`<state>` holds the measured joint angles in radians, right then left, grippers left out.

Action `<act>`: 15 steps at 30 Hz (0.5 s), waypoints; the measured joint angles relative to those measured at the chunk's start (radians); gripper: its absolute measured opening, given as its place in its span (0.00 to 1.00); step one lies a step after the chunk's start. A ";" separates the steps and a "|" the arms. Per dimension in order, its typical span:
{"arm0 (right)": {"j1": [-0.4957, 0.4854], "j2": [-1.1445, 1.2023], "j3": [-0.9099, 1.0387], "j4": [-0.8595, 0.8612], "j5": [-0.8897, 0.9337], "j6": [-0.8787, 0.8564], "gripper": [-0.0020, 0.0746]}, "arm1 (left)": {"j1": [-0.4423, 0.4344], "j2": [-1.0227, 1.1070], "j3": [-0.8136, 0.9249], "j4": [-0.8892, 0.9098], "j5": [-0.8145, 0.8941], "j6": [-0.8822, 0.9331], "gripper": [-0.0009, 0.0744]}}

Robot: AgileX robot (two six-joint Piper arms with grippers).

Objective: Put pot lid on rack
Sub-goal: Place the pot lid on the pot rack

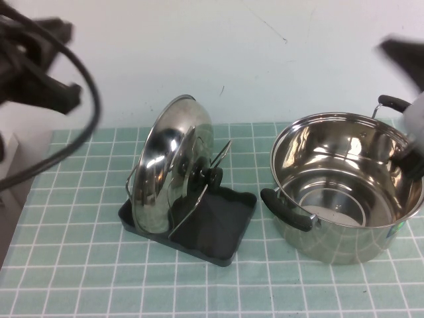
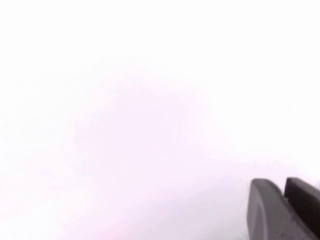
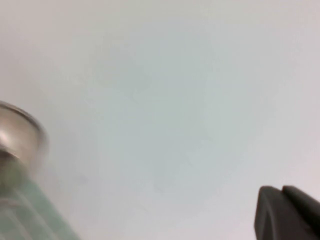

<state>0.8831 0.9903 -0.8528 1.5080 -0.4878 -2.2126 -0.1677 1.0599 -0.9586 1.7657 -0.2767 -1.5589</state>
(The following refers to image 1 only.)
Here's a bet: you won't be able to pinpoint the stainless steel pot lid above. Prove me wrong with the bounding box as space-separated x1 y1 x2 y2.
131 94 225 237

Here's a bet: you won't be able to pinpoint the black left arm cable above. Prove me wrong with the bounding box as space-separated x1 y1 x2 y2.
0 0 102 191

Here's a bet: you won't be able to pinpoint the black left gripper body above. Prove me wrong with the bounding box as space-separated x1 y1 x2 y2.
0 16 54 103

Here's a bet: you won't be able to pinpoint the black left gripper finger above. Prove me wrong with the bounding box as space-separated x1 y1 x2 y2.
31 19 74 46
39 74 84 116

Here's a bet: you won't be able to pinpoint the black tray wire lid rack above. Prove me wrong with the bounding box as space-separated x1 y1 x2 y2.
118 138 258 268

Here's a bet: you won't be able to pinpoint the green white checkered tablecloth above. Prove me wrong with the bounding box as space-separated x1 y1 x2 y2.
0 121 424 318

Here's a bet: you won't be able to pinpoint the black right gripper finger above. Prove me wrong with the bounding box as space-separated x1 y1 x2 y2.
374 32 424 99

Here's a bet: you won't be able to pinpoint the white box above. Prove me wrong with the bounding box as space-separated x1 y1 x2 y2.
0 132 21 233

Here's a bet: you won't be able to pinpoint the stainless steel pot, black handles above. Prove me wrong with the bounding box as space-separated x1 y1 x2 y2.
260 94 424 266

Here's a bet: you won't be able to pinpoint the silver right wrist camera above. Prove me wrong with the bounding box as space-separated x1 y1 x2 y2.
399 99 424 150

